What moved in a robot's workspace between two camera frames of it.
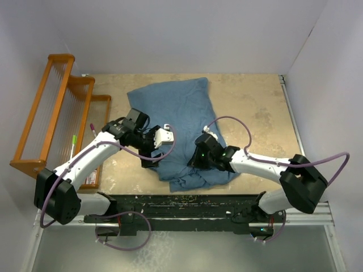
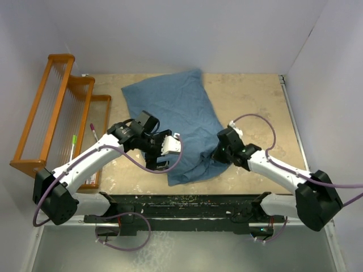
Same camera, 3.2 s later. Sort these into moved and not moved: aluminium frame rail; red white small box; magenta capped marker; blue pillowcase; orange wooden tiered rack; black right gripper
Moved: blue pillowcase; black right gripper
Not moved: aluminium frame rail; orange wooden tiered rack; red white small box; magenta capped marker
